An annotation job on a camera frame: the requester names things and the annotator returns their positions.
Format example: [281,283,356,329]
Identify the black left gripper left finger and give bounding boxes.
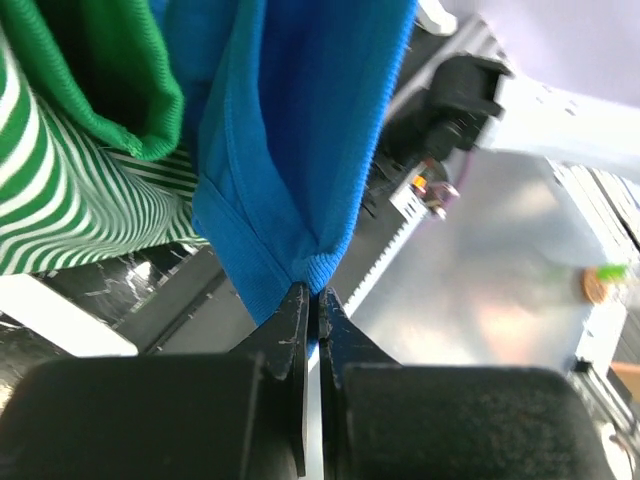
[1,284,310,479]

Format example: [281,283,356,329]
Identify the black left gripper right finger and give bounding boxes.
[318,290,612,479]

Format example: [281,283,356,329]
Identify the blue tank top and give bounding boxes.
[151,1,416,323]

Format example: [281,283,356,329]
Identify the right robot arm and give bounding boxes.
[379,15,639,181]

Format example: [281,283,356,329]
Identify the green white striped tank top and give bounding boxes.
[1,39,205,275]

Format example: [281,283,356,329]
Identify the black marbled mat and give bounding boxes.
[1,243,199,395]

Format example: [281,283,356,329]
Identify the white rack foot bar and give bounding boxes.
[1,274,138,357]

